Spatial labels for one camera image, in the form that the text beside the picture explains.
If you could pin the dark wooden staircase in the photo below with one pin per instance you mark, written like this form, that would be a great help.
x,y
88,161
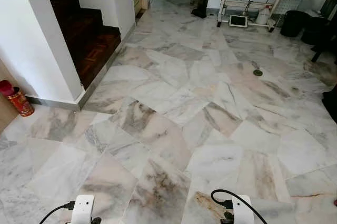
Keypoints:
x,y
87,40

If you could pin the round metal floor drain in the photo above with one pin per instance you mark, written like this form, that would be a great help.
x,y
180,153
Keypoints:
x,y
257,72

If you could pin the black chair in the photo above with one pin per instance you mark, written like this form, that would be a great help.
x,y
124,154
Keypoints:
x,y
326,45

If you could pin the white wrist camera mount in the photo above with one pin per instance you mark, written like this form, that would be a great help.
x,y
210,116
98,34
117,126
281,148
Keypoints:
x,y
83,209
243,211

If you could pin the white flat scale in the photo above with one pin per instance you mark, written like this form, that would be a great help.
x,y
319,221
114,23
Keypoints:
x,y
238,21

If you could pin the red tin can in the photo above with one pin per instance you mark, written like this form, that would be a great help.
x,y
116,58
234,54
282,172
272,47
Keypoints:
x,y
21,103

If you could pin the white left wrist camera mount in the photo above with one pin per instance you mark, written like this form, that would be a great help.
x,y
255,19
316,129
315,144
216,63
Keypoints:
x,y
83,209

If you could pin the white plastic jug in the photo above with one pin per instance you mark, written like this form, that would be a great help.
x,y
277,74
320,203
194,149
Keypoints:
x,y
263,17

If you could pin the white metal frame table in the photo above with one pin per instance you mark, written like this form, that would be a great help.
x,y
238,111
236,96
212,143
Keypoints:
x,y
226,4

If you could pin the black round bin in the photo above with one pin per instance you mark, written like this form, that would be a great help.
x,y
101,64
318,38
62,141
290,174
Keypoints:
x,y
294,24
315,32

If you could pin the black bag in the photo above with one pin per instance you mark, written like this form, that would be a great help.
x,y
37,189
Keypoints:
x,y
330,105

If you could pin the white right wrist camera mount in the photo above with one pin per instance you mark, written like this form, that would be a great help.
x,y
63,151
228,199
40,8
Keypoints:
x,y
243,211

